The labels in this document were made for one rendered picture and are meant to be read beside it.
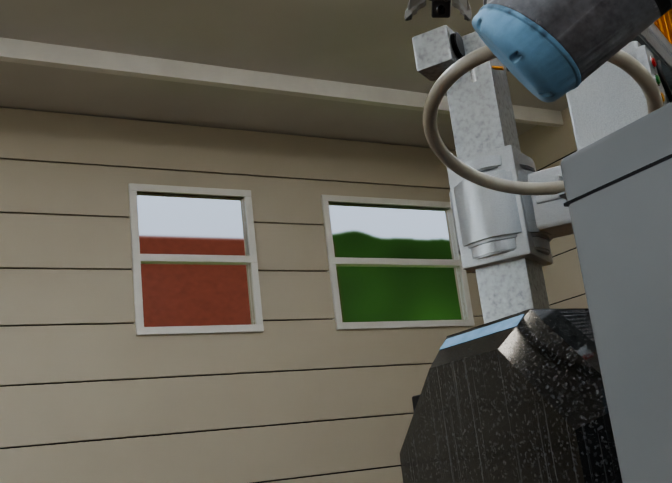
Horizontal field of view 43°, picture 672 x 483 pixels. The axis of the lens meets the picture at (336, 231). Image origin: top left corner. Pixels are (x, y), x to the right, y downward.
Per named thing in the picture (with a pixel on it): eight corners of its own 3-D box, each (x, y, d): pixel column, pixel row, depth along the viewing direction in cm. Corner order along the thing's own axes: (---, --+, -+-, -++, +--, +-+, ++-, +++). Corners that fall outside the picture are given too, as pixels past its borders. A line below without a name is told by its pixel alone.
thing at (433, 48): (408, 79, 331) (403, 44, 335) (445, 84, 340) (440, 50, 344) (438, 54, 314) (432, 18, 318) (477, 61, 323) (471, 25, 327)
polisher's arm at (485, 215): (445, 250, 307) (435, 184, 314) (476, 265, 337) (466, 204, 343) (661, 201, 276) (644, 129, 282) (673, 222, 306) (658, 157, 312)
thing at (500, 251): (442, 278, 319) (426, 174, 330) (514, 279, 336) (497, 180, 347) (502, 253, 290) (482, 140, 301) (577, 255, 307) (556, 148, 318)
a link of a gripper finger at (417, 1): (394, -1, 199) (420, -23, 202) (396, 19, 204) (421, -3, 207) (405, 4, 198) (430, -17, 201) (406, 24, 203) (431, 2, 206)
